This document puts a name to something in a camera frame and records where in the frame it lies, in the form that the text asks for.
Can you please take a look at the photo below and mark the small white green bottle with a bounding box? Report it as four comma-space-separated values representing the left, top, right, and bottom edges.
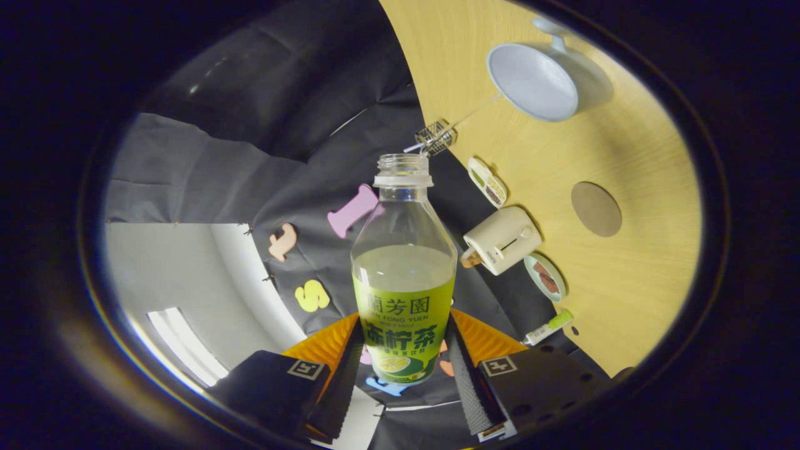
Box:
522, 309, 574, 347

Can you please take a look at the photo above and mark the wire mesh holder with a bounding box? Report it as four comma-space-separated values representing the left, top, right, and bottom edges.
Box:
416, 119, 458, 157

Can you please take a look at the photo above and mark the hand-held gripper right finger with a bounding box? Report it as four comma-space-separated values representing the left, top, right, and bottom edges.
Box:
447, 308, 610, 443

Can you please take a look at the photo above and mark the pale green plate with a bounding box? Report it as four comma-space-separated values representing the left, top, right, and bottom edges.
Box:
524, 253, 568, 303

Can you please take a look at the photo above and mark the white divided tray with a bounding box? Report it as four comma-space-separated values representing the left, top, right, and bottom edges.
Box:
467, 157, 508, 209

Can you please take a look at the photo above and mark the cream toaster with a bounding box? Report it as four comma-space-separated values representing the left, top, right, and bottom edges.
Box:
462, 206, 543, 276

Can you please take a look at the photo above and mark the green label juice bottle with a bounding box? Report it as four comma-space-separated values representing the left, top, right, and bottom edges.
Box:
350, 154, 458, 385

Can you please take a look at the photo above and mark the black backdrop cloth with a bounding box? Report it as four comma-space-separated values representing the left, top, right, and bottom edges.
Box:
103, 0, 613, 450

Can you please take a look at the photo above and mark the wooden table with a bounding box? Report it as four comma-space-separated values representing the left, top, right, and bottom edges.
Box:
379, 0, 702, 378

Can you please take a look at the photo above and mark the white cup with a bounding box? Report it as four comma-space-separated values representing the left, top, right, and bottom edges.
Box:
486, 17, 614, 123

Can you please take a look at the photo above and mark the ceiling light panel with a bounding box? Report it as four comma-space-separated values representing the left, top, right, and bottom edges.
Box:
147, 306, 229, 388

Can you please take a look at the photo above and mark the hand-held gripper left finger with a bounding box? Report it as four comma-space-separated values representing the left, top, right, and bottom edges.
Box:
209, 312, 364, 441

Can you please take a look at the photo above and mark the brown round coaster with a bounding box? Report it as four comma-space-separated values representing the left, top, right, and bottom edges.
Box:
571, 181, 623, 238

